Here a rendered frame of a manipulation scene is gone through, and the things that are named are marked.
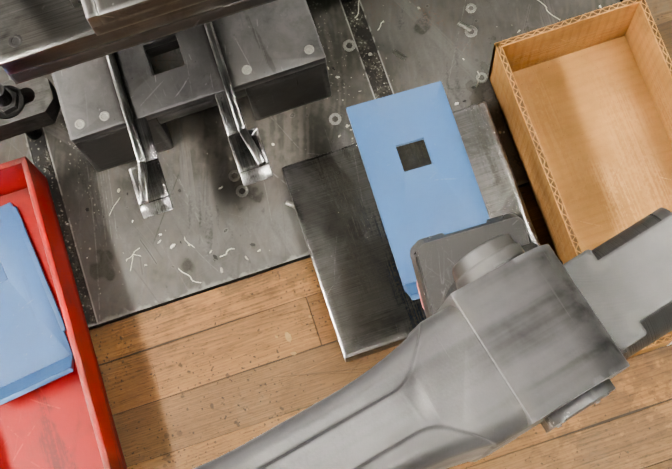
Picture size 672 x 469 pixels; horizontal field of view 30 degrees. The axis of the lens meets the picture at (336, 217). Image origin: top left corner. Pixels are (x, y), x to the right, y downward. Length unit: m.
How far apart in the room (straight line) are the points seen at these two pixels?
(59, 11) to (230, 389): 0.33
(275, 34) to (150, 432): 0.32
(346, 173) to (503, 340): 0.45
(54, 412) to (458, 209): 0.35
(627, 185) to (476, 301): 0.47
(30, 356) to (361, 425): 0.51
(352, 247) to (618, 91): 0.25
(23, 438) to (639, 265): 0.54
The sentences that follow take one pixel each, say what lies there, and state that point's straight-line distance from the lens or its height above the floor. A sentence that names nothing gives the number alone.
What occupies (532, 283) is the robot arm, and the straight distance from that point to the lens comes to 0.56.
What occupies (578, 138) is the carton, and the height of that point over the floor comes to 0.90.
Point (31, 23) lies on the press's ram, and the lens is 0.82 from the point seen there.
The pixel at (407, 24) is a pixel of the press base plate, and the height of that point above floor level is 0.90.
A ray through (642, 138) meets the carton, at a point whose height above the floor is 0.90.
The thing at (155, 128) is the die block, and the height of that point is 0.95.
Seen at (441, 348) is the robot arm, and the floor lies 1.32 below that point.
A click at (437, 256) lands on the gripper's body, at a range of 0.73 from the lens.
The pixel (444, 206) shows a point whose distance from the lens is 0.86.
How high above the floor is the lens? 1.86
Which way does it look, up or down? 75 degrees down
